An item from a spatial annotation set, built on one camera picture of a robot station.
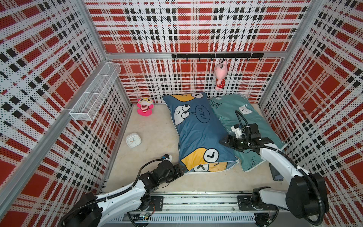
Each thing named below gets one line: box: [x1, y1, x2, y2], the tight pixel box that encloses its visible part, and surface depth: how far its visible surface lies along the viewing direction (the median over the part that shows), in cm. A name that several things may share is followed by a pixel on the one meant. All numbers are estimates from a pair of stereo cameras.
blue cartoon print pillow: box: [162, 92, 239, 173], surface depth 88 cm
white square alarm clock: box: [125, 132, 142, 149], surface depth 95 cm
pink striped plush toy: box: [136, 97, 156, 117], surface depth 116 cm
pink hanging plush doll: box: [214, 60, 228, 91], surface depth 95 cm
